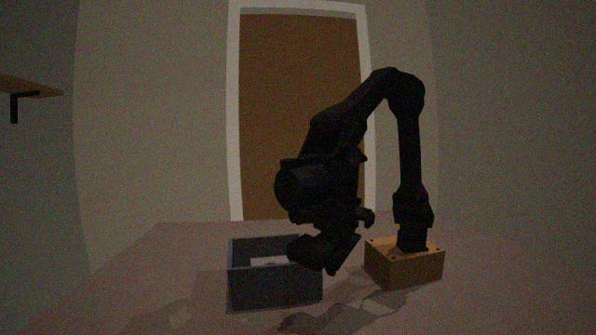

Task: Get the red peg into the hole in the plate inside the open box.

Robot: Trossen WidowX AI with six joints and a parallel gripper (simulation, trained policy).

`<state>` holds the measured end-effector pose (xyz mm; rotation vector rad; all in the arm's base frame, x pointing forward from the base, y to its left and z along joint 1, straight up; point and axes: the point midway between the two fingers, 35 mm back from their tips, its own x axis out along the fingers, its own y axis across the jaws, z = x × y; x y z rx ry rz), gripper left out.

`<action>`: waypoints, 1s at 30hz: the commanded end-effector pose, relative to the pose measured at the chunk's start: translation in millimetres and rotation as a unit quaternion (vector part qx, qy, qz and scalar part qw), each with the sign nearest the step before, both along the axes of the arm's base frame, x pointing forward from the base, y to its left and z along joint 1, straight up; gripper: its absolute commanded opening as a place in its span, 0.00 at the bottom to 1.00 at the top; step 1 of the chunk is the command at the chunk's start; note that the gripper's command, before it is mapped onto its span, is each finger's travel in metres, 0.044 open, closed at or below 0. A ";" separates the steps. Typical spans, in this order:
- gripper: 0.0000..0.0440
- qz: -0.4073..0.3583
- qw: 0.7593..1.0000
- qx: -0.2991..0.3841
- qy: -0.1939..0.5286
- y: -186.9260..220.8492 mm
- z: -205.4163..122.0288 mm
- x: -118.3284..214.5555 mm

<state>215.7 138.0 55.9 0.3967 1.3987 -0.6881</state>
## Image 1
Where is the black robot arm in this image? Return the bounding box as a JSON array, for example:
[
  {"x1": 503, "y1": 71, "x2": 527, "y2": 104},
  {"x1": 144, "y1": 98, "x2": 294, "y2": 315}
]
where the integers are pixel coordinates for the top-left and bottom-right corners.
[{"x1": 274, "y1": 66, "x2": 435, "y2": 254}]

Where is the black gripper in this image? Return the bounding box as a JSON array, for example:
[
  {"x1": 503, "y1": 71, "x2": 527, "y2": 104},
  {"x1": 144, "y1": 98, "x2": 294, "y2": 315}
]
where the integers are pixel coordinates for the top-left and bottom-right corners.
[{"x1": 286, "y1": 195, "x2": 375, "y2": 275}]

